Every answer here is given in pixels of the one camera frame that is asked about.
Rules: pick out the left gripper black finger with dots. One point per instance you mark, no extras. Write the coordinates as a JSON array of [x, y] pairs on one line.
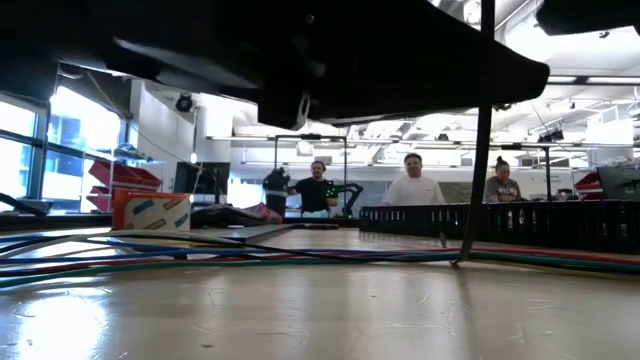
[[425, 65]]

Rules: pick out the black zip tie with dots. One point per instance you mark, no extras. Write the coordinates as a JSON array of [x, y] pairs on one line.
[[481, 165]]

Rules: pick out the black background robot arm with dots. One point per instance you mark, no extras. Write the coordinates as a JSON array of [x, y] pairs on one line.
[[276, 195]]

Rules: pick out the black ceiling fixture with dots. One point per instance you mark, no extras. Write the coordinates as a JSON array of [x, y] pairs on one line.
[[550, 136]]

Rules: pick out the person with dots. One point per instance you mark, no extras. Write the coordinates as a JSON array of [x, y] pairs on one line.
[[502, 192], [312, 195], [415, 192]]

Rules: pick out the black monitor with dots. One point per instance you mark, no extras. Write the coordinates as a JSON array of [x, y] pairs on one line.
[[200, 180]]

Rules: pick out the rack of red bins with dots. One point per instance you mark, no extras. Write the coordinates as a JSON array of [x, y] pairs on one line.
[[125, 175]]

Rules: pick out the red storage bin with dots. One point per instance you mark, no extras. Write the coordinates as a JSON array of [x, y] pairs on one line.
[[587, 185]]

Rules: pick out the grey and black work glove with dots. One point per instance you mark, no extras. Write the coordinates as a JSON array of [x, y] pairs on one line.
[[225, 217]]

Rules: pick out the round black wall camera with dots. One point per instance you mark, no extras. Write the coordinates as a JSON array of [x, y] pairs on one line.
[[184, 103]]

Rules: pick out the black background frame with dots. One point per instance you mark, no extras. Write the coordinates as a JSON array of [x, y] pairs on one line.
[[547, 170], [310, 136]]

